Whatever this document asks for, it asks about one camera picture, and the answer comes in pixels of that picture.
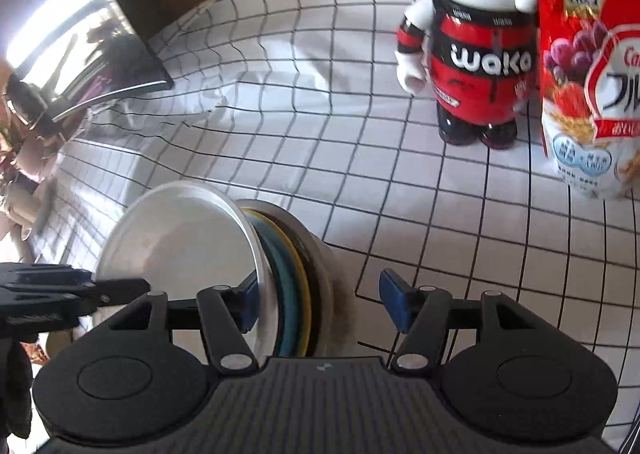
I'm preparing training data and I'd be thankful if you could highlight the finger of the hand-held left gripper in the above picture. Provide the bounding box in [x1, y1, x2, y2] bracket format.
[90, 278, 152, 307]

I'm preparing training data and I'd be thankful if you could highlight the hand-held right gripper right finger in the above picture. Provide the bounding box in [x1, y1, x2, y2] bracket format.
[378, 268, 546, 376]

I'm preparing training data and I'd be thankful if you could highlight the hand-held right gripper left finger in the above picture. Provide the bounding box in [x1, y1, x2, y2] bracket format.
[107, 274, 261, 376]

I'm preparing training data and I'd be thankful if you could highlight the blue bowl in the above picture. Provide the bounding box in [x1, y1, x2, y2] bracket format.
[249, 213, 302, 358]

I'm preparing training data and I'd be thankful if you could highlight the white bowl with yellow rim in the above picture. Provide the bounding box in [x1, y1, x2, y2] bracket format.
[257, 208, 315, 356]

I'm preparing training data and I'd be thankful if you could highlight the stainless steel bowl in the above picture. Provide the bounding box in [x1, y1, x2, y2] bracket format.
[240, 199, 354, 358]

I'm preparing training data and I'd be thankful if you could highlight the tall white bowl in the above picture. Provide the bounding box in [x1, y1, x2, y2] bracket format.
[94, 181, 263, 335]

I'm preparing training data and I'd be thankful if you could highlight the red black panda figure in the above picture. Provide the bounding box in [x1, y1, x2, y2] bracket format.
[395, 0, 545, 151]

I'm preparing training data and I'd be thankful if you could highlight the black computer monitor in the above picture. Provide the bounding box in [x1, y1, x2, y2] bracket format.
[0, 0, 176, 127]

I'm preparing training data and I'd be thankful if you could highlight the red cereal bag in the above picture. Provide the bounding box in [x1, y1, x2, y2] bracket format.
[536, 0, 640, 201]

